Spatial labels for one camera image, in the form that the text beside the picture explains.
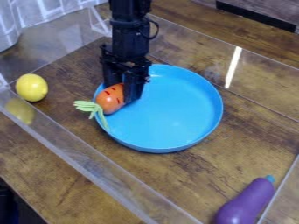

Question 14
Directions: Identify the clear acrylic barrier wall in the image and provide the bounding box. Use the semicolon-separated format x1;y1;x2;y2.
0;74;201;224

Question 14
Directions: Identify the yellow toy lemon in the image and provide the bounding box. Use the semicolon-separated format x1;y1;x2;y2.
14;73;47;102

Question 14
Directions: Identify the blue round plastic tray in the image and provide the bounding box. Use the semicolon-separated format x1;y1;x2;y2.
97;64;222;153

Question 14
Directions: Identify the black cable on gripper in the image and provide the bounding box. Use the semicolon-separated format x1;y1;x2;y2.
140;18;160;41

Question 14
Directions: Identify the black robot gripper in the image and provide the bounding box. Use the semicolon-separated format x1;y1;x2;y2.
100;0;153;103

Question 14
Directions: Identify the purple toy eggplant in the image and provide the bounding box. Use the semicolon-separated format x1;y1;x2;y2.
213;175;276;224

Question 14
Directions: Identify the white grid curtain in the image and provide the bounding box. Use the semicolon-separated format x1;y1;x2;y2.
0;0;108;52

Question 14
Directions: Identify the orange toy carrot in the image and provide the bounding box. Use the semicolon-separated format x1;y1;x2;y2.
71;83;125;130

